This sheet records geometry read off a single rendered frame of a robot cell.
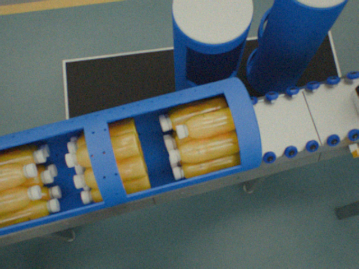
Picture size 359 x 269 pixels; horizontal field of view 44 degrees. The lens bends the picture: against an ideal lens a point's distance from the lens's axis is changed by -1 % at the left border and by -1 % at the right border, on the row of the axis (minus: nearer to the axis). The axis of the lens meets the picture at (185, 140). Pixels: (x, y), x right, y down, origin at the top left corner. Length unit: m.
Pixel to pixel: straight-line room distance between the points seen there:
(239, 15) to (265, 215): 1.21
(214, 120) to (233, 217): 1.22
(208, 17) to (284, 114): 0.42
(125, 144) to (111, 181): 0.11
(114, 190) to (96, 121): 0.20
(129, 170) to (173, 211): 1.15
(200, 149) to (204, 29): 0.46
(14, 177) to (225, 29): 0.82
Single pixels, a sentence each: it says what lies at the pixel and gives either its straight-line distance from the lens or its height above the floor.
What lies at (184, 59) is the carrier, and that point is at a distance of 1.74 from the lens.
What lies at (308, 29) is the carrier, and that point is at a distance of 1.81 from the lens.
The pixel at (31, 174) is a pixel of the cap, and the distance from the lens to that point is 1.33.
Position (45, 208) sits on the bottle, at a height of 1.08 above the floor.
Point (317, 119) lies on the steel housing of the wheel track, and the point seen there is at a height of 0.93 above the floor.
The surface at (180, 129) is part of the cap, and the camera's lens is 1.29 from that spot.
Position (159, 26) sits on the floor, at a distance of 2.77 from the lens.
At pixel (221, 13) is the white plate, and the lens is 1.60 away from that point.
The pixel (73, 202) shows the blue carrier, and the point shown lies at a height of 0.99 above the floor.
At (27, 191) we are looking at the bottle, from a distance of 1.37.
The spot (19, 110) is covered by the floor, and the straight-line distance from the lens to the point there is 2.71.
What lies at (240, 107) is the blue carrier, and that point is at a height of 1.23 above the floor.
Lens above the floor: 2.41
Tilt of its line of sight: 75 degrees down
